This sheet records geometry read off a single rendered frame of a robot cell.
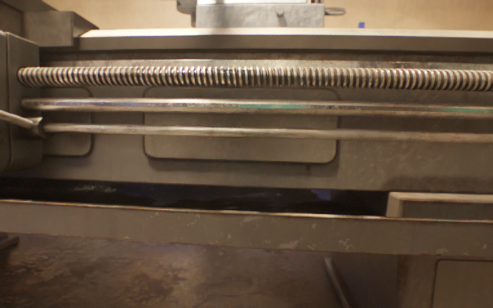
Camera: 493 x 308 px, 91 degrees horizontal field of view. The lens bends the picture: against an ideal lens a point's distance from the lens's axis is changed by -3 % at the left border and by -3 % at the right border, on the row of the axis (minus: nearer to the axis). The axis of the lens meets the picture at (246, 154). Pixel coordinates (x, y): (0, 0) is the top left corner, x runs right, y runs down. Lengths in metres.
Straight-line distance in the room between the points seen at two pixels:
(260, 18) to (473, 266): 0.77
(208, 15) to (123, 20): 4.01
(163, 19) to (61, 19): 3.73
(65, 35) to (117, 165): 0.33
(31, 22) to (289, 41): 0.61
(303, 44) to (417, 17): 4.16
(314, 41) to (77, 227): 0.61
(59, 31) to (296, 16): 0.57
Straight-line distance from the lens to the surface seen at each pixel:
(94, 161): 0.74
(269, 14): 0.74
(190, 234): 0.47
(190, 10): 1.01
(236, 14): 0.74
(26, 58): 0.76
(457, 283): 0.78
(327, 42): 0.63
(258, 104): 0.51
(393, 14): 4.59
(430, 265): 0.73
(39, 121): 0.70
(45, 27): 0.80
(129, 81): 0.59
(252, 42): 0.61
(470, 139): 0.65
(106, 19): 4.87
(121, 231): 0.52
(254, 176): 0.61
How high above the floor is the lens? 0.60
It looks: 5 degrees down
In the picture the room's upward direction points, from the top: 1 degrees clockwise
